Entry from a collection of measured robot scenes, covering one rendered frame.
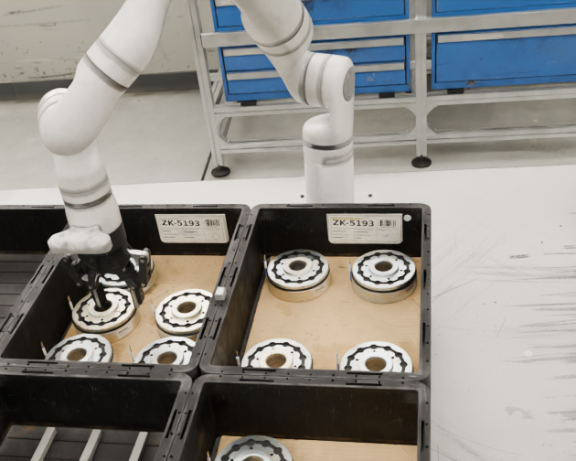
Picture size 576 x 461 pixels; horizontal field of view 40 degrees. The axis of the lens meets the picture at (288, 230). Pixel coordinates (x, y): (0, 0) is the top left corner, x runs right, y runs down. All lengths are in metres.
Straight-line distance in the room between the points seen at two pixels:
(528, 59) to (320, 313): 2.01
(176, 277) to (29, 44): 3.01
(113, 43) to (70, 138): 0.13
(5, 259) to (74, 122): 0.54
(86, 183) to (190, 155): 2.38
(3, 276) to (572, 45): 2.24
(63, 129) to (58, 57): 3.19
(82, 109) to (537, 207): 1.01
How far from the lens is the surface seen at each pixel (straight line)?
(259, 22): 1.14
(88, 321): 1.28
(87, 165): 1.13
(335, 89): 1.35
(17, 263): 1.53
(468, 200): 1.74
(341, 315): 1.24
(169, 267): 1.40
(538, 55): 3.10
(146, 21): 1.06
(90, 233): 1.14
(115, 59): 1.06
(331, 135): 1.39
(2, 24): 4.29
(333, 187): 1.45
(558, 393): 1.32
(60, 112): 1.07
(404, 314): 1.24
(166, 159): 3.49
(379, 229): 1.32
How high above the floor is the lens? 1.65
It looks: 35 degrees down
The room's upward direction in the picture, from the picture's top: 7 degrees counter-clockwise
